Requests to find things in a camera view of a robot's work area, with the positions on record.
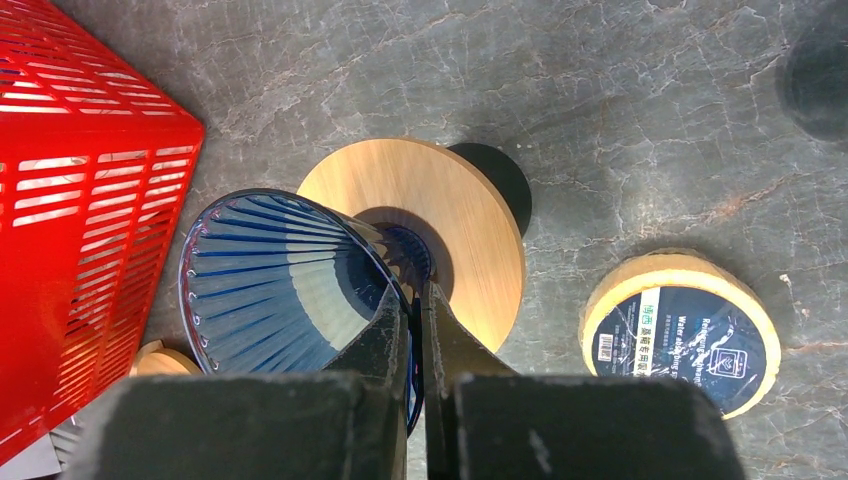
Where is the wooden dripper ring holder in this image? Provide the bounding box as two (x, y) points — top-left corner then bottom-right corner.
(297, 138), (532, 352)

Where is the masking tape roll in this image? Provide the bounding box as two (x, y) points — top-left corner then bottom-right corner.
(578, 249), (782, 419)

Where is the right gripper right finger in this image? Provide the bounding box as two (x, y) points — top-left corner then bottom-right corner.
(421, 281), (516, 479)

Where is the red plastic shopping basket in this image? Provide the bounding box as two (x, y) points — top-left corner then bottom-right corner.
(1, 1), (204, 460)

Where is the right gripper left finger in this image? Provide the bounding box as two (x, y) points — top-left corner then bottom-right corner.
(328, 290), (410, 479)

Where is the blue glass dripper cone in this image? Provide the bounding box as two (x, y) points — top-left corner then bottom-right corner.
(177, 188), (435, 430)

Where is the grey glass carafe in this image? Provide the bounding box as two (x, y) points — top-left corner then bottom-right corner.
(778, 1), (847, 145)

